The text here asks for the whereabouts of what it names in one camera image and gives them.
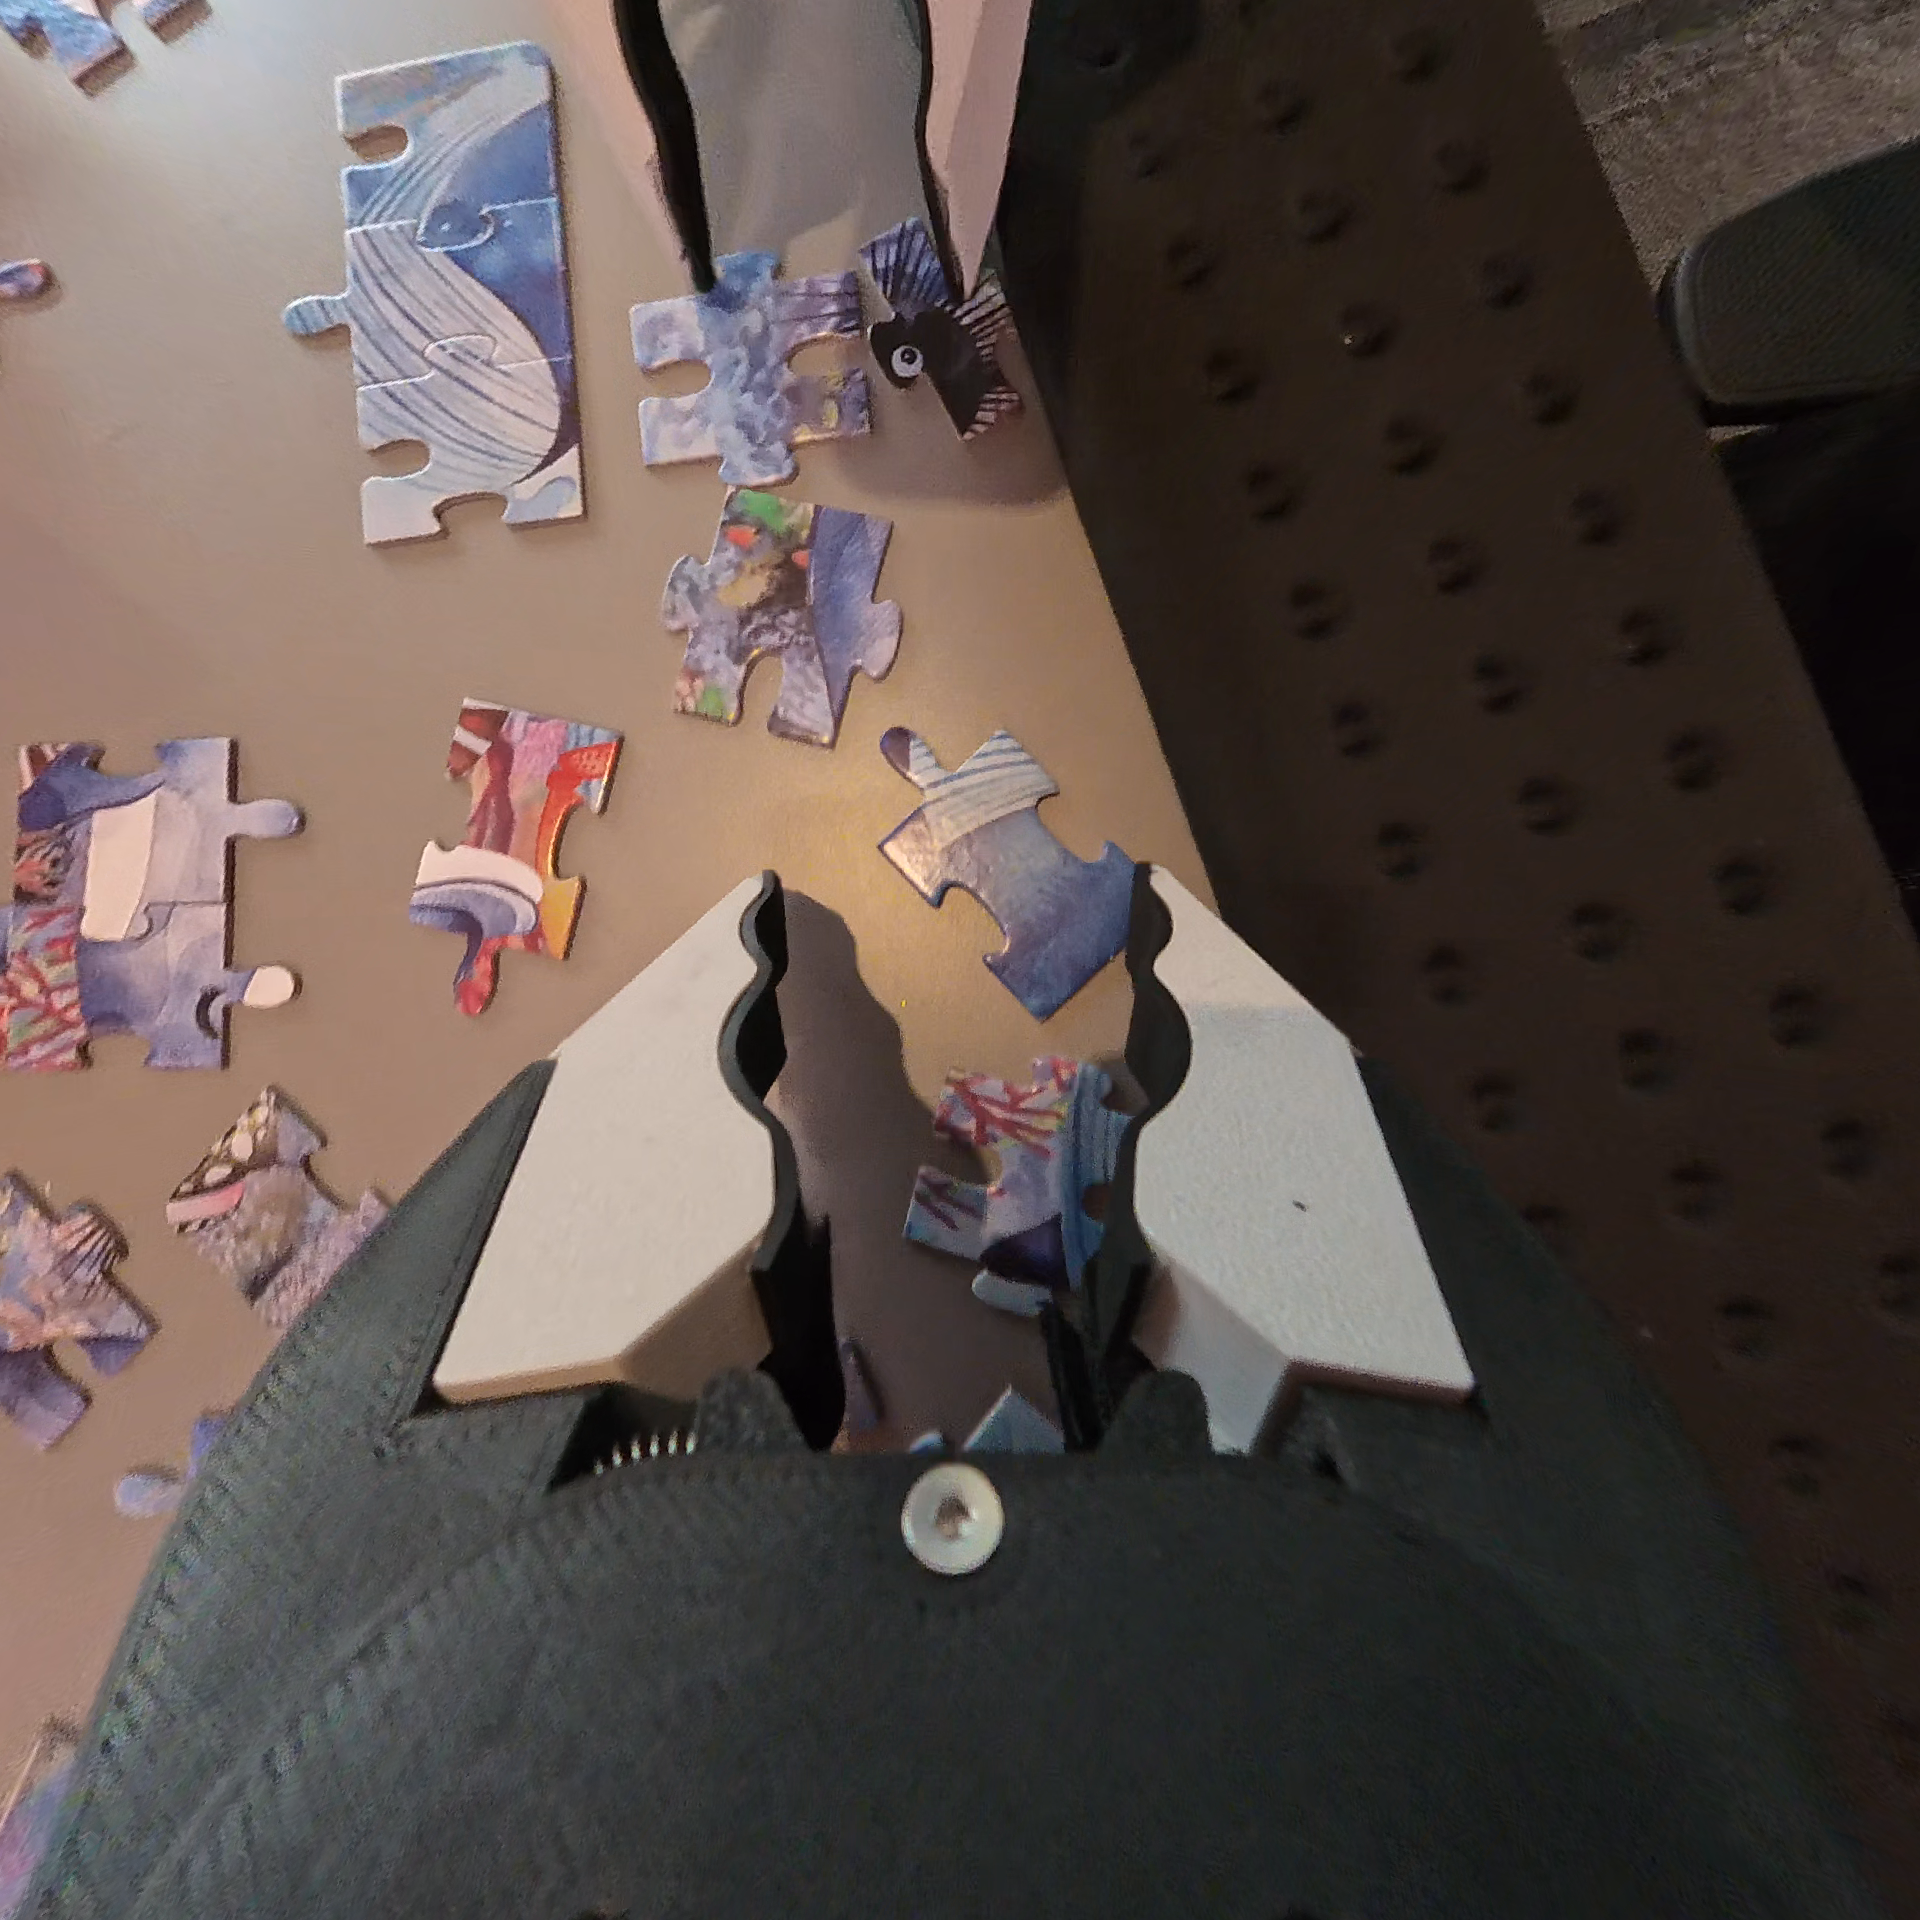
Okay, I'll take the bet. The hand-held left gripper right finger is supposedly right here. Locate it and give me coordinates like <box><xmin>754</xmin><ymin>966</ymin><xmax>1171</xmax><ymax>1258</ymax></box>
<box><xmin>1042</xmin><ymin>862</ymin><xmax>1475</xmax><ymax>1454</ymax></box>

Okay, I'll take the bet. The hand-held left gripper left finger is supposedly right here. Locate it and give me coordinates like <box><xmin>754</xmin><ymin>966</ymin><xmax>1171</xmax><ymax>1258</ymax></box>
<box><xmin>433</xmin><ymin>871</ymin><xmax>849</xmax><ymax>1451</ymax></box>

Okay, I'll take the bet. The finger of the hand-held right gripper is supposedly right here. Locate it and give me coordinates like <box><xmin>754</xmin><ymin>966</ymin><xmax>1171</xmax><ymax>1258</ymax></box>
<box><xmin>612</xmin><ymin>0</ymin><xmax>719</xmax><ymax>293</ymax></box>
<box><xmin>904</xmin><ymin>0</ymin><xmax>1036</xmax><ymax>286</ymax></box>

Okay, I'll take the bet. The light blue wave puzzle piece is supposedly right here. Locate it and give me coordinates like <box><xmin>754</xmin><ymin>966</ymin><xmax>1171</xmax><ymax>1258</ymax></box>
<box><xmin>338</xmin><ymin>41</ymin><xmax>566</xmax><ymax>242</ymax></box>

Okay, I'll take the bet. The blue mottled puzzle piece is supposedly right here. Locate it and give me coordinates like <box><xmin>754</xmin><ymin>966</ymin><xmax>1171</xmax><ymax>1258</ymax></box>
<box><xmin>631</xmin><ymin>254</ymin><xmax>875</xmax><ymax>483</ymax></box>

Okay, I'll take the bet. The red sprig blue puzzle piece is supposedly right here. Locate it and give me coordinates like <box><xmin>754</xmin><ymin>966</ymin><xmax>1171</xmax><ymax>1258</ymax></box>
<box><xmin>904</xmin><ymin>1059</ymin><xmax>1135</xmax><ymax>1313</ymax></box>

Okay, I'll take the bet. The blue striped puzzle piece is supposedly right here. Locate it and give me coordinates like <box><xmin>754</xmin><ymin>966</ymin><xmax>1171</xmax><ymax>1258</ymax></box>
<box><xmin>284</xmin><ymin>196</ymin><xmax>585</xmax><ymax>395</ymax></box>

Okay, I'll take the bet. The black white spotted puzzle piece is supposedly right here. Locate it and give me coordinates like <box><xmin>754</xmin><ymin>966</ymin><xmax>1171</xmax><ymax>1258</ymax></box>
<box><xmin>164</xmin><ymin>1088</ymin><xmax>392</xmax><ymax>1330</ymax></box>

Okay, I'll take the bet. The red white banded puzzle piece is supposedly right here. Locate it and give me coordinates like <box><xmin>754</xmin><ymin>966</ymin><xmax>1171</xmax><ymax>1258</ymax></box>
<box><xmin>410</xmin><ymin>698</ymin><xmax>625</xmax><ymax>1019</ymax></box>

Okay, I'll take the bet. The purple blue puzzle piece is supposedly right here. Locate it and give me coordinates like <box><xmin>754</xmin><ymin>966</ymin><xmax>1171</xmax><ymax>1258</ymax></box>
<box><xmin>0</xmin><ymin>1170</ymin><xmax>158</xmax><ymax>1451</ymax></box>

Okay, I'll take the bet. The blue white-patch puzzle piece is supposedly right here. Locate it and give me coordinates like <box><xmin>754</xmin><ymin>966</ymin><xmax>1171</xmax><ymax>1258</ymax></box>
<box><xmin>7</xmin><ymin>736</ymin><xmax>306</xmax><ymax>946</ymax></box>

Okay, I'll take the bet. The pile of loose puzzle pieces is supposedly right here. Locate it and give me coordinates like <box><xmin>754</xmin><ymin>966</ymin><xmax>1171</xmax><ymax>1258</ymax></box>
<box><xmin>0</xmin><ymin>0</ymin><xmax>1136</xmax><ymax>1517</ymax></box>

